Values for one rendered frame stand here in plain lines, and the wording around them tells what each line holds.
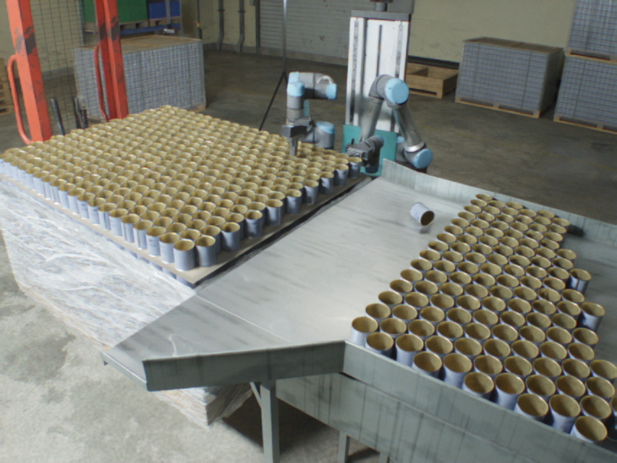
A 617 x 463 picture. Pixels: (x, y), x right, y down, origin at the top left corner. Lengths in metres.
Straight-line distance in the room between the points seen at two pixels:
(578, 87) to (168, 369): 7.83
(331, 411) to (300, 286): 0.39
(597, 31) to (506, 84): 1.57
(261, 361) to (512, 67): 7.72
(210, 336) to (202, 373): 0.18
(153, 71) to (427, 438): 6.36
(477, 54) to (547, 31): 1.88
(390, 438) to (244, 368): 0.44
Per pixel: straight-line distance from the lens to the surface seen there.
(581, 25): 8.40
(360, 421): 1.44
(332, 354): 1.26
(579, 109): 8.54
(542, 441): 1.19
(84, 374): 3.04
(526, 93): 8.59
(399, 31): 2.94
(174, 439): 2.59
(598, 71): 8.43
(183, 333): 1.43
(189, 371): 1.25
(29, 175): 2.37
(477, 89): 8.80
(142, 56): 7.00
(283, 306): 1.50
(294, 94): 2.23
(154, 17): 11.26
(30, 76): 2.87
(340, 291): 1.56
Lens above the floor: 1.98
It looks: 28 degrees down
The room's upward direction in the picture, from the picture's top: 2 degrees clockwise
